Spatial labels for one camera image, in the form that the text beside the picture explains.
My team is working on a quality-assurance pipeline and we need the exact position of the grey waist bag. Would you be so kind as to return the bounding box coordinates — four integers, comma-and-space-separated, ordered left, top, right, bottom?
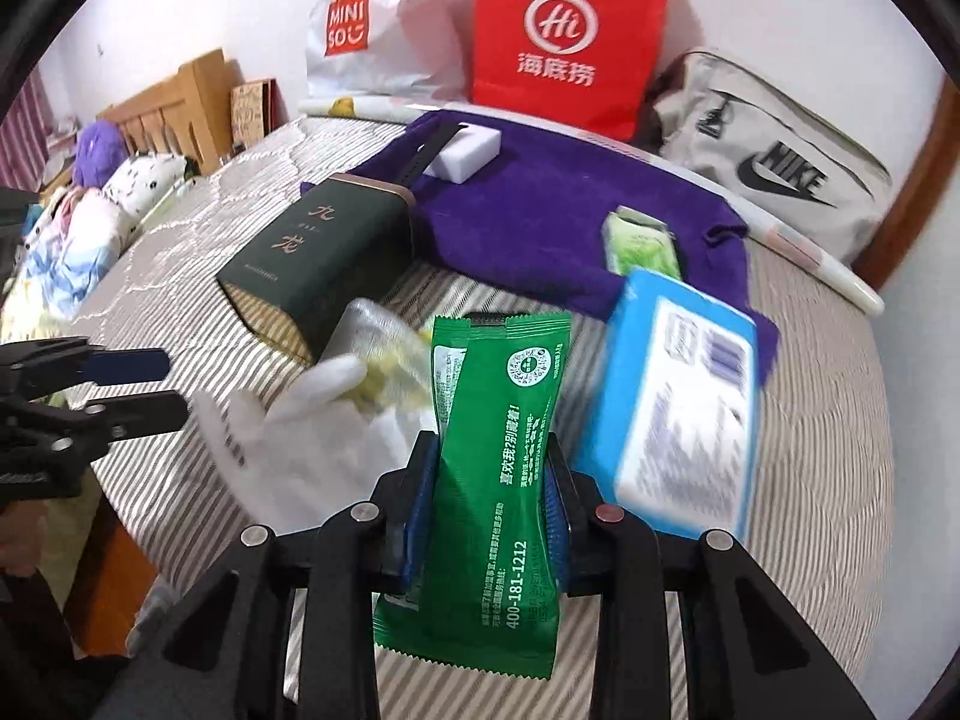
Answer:
645, 51, 895, 265

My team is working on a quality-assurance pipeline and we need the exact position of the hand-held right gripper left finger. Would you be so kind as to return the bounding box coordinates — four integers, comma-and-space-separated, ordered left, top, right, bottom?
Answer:
90, 431, 443, 720

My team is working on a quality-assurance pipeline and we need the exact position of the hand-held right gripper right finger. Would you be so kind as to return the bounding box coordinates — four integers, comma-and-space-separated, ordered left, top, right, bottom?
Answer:
544, 431, 878, 720

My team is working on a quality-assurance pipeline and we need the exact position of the white foam block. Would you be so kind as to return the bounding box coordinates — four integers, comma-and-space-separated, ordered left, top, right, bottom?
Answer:
435, 122, 505, 185

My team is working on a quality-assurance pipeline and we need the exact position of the black watch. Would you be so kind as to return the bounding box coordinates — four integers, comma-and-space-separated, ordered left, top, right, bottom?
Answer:
390, 124, 470, 188

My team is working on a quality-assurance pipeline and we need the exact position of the wooden door frame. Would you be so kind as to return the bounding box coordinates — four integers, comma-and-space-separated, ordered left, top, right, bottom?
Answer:
851, 75, 960, 290

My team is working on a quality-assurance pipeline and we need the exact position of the wooden headboard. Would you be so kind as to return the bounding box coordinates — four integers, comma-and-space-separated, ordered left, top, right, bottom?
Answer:
97, 49, 248, 177

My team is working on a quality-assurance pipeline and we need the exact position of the purple towel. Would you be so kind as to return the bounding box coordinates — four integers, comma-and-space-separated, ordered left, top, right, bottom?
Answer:
341, 109, 777, 383

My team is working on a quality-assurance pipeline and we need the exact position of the rolled white patterned paper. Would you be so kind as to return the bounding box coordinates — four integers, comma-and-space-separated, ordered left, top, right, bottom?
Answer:
298, 94, 886, 316

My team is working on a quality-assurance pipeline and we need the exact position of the light green wipes pack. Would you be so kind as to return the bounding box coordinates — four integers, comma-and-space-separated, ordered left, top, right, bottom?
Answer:
604, 206, 683, 278

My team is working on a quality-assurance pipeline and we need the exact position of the white plastic shopping bag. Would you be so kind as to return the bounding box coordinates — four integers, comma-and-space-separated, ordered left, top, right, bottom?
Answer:
304, 0, 481, 102

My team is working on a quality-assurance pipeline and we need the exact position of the red paper bag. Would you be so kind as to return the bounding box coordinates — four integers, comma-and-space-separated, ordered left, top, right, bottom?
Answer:
469, 0, 674, 142

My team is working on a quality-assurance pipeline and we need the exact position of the red striped curtain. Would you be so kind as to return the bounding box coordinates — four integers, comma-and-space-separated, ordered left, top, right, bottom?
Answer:
0, 71, 53, 192

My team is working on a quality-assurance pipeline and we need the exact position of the white cotton glove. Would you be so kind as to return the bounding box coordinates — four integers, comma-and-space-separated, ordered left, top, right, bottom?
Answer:
191, 354, 421, 515

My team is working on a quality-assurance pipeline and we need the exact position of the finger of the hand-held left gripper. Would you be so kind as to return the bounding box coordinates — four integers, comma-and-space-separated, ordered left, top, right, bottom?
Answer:
15, 337, 170, 391
0, 390, 190, 458

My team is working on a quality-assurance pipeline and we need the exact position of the brown patterned box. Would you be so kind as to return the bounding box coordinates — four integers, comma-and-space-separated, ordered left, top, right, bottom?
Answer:
229, 79, 282, 155

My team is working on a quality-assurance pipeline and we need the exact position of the blue tissue pack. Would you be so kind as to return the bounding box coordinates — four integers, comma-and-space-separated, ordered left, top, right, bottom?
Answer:
574, 266, 760, 541

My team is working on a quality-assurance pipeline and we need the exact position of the dark green tea box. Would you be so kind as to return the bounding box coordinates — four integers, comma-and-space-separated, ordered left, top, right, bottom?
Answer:
216, 172, 417, 365

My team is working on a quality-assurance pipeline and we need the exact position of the dark green snack packet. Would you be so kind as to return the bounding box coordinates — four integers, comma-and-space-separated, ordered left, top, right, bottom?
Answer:
373, 311, 575, 680

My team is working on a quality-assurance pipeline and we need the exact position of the purple plush toy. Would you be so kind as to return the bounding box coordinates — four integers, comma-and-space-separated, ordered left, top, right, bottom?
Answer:
75, 120, 130, 188

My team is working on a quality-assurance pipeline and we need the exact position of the white spotted pillow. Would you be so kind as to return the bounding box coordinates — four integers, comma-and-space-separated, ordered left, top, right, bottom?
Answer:
101, 152, 187, 220

